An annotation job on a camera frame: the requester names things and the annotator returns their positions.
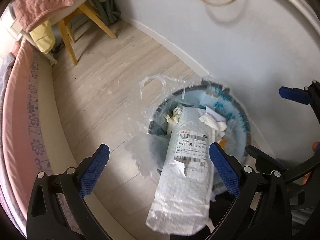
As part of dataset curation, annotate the white courier mailer bag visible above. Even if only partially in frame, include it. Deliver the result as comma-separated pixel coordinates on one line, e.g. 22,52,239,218
146,105,214,236

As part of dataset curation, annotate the blue round trash bin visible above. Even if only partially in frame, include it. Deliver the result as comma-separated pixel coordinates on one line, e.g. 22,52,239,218
149,80,251,198

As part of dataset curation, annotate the crumpled white tissue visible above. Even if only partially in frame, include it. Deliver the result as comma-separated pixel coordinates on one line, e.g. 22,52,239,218
199,113,227,141

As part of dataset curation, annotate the pink floral bedsheet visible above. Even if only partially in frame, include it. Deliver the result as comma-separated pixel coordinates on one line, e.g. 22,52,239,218
1,40,76,237

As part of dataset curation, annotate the cream crumpled tissue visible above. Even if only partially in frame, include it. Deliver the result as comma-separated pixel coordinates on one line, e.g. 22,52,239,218
163,107,182,134

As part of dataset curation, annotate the clear plastic bin liner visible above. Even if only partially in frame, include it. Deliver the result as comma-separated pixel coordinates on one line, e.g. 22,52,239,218
124,75,251,177

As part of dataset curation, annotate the yellow cloth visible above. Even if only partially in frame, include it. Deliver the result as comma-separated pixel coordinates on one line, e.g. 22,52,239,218
29,21,56,54

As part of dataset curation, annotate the pink cloth on chair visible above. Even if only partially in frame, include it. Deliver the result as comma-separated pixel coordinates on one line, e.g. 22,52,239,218
11,0,75,33

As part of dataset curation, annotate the wooden leg chair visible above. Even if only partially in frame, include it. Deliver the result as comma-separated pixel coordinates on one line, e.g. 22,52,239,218
49,0,117,65

